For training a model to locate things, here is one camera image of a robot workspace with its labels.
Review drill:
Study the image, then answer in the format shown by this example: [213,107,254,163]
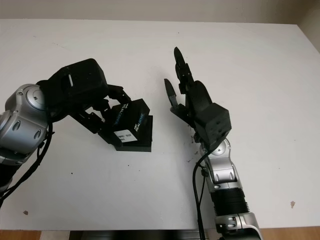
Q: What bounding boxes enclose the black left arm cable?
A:
[0,122,55,201]

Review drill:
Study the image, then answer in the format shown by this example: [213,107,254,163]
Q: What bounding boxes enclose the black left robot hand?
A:
[37,79,131,135]

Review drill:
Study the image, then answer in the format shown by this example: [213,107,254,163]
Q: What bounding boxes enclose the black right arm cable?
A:
[192,147,212,240]

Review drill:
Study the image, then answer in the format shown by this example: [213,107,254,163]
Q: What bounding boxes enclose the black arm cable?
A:
[192,147,212,240]
[0,122,55,201]

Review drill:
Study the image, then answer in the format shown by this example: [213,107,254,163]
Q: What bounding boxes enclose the black printed box lid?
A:
[98,98,151,148]

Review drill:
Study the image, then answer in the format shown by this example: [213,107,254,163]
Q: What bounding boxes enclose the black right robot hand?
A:
[163,46,215,145]

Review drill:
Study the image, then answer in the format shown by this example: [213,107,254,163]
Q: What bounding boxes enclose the dark robot torso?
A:
[69,229,216,240]

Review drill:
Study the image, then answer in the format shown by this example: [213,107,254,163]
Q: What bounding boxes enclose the black box base with foam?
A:
[114,114,153,153]

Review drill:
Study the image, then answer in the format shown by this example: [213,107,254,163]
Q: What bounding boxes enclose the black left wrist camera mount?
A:
[46,58,110,120]

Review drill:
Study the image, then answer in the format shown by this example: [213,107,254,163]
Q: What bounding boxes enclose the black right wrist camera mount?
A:
[194,102,232,151]

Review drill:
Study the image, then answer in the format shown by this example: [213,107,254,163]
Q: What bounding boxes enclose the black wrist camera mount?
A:
[46,58,110,120]
[194,102,232,151]

